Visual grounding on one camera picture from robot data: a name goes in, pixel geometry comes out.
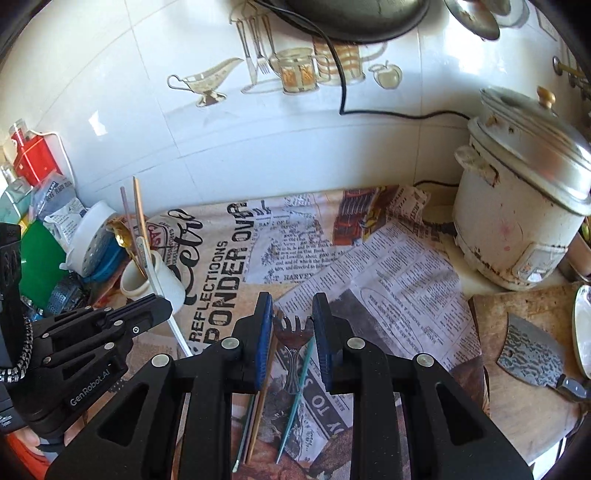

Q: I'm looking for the blue bowl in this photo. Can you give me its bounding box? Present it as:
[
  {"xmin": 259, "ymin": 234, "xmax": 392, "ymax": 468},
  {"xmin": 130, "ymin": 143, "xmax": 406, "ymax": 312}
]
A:
[{"xmin": 85, "ymin": 256, "xmax": 127, "ymax": 283}]

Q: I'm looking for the patterned blade cleaver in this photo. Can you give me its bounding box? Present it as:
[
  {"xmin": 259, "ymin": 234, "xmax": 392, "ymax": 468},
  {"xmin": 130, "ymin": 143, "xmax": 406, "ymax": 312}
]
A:
[{"xmin": 496, "ymin": 311, "xmax": 591, "ymax": 402}]

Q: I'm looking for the yellow hose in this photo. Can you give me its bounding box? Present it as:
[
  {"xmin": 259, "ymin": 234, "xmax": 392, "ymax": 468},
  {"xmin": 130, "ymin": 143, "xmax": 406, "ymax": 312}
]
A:
[{"xmin": 561, "ymin": 64, "xmax": 591, "ymax": 83}]

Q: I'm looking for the red tin box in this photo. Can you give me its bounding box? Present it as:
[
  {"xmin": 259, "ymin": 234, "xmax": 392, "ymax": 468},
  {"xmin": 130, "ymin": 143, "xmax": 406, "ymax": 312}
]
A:
[{"xmin": 13, "ymin": 131, "xmax": 63, "ymax": 185}]

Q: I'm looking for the gold spoon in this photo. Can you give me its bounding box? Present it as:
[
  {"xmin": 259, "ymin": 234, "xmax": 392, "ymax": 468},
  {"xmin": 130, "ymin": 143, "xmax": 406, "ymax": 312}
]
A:
[{"xmin": 110, "ymin": 219, "xmax": 139, "ymax": 266}]

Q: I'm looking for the green container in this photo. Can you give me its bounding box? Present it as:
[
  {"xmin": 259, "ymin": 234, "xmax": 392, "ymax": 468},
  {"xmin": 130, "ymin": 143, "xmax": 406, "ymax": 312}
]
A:
[{"xmin": 21, "ymin": 220, "xmax": 68, "ymax": 287}]

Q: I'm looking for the clear printed plastic bag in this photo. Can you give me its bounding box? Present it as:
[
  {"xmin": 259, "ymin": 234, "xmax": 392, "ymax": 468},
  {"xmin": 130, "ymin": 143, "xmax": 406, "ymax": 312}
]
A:
[{"xmin": 30, "ymin": 175, "xmax": 77, "ymax": 217}]

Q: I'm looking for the white perforated plastic basket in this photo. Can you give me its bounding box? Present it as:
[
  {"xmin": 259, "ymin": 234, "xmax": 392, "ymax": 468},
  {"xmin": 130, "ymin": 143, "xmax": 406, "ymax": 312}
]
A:
[{"xmin": 60, "ymin": 200, "xmax": 122, "ymax": 278}]

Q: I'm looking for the wooden chopstick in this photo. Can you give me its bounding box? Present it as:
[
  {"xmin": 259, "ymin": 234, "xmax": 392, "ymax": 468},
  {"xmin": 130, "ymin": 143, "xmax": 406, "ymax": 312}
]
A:
[
  {"xmin": 245, "ymin": 391, "xmax": 269, "ymax": 464},
  {"xmin": 132, "ymin": 176, "xmax": 153, "ymax": 273}
]

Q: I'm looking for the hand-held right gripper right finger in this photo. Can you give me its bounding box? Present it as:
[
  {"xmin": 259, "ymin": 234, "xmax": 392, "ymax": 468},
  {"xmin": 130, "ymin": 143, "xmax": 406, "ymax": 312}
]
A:
[{"xmin": 312, "ymin": 292, "xmax": 535, "ymax": 480}]

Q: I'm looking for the teal tissue box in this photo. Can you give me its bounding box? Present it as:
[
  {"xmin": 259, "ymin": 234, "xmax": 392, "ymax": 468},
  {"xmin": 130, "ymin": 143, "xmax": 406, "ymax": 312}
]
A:
[{"xmin": 0, "ymin": 178, "xmax": 33, "ymax": 227}]

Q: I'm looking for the person's left hand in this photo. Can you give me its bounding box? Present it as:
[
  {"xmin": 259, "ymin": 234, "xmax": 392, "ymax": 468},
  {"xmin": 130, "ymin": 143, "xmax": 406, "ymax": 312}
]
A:
[{"xmin": 14, "ymin": 427, "xmax": 42, "ymax": 450}]

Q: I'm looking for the white rice cooker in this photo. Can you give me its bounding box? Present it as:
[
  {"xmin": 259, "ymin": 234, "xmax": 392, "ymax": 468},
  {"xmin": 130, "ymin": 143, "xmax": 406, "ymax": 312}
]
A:
[{"xmin": 451, "ymin": 117, "xmax": 591, "ymax": 292}]

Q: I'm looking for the pink chopstick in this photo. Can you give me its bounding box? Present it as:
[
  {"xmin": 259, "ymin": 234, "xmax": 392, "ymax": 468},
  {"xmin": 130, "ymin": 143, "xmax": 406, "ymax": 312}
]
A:
[{"xmin": 120, "ymin": 186, "xmax": 141, "ymax": 268}]

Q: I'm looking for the metal rice cooker lid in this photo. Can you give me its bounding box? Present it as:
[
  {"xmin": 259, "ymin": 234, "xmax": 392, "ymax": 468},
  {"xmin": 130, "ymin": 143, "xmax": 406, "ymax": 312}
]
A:
[{"xmin": 467, "ymin": 85, "xmax": 591, "ymax": 217}]

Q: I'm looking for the black power cord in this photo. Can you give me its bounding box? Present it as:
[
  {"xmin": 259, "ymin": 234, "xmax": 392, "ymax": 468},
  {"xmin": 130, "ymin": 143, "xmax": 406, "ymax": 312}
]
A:
[{"xmin": 252, "ymin": 0, "xmax": 474, "ymax": 121}]

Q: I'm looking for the patterned plate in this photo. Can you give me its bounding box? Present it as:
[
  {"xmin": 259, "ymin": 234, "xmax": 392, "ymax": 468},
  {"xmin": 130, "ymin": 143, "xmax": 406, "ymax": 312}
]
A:
[{"xmin": 571, "ymin": 285, "xmax": 591, "ymax": 379}]

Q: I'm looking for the dark chopstick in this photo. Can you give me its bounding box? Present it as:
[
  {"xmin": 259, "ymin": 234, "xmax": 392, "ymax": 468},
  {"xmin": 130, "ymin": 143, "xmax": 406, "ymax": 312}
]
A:
[{"xmin": 232, "ymin": 392, "xmax": 257, "ymax": 472}]

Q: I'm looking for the brown metal fork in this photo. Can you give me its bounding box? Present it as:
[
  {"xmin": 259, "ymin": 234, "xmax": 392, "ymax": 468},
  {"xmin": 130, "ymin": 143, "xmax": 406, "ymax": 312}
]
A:
[{"xmin": 272, "ymin": 310, "xmax": 308, "ymax": 393}]

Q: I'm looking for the black frying pan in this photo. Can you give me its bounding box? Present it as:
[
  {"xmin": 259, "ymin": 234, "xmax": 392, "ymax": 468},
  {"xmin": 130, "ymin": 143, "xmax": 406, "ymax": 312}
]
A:
[{"xmin": 284, "ymin": 0, "xmax": 430, "ymax": 43}]

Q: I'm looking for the newspaper print tablecloth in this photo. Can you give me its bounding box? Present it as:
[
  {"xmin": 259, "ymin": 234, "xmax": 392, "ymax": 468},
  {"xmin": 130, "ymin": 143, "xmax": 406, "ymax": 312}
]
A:
[{"xmin": 92, "ymin": 185, "xmax": 490, "ymax": 480}]

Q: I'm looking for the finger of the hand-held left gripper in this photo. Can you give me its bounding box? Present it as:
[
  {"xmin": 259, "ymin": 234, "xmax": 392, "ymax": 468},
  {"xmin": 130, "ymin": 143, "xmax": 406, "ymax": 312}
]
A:
[
  {"xmin": 31, "ymin": 299, "xmax": 173, "ymax": 389},
  {"xmin": 105, "ymin": 294, "xmax": 164, "ymax": 316}
]

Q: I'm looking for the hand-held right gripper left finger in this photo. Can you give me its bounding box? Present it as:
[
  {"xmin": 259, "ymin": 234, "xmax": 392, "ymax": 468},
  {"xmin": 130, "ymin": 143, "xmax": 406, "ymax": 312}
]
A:
[{"xmin": 44, "ymin": 292, "xmax": 274, "ymax": 480}]

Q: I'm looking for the white cup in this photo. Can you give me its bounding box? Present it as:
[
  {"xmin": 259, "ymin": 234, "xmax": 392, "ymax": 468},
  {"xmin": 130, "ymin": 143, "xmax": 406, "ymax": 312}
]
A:
[{"xmin": 120, "ymin": 251, "xmax": 186, "ymax": 308}]

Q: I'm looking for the wooden cutting board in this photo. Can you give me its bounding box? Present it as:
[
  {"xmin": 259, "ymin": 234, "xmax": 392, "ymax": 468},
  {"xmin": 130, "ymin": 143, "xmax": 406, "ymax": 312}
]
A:
[{"xmin": 468, "ymin": 282, "xmax": 585, "ymax": 462}]

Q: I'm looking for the white printed packet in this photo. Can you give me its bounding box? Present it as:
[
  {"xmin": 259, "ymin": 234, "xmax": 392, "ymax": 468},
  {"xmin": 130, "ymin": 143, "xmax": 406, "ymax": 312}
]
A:
[{"xmin": 44, "ymin": 198, "xmax": 88, "ymax": 241}]

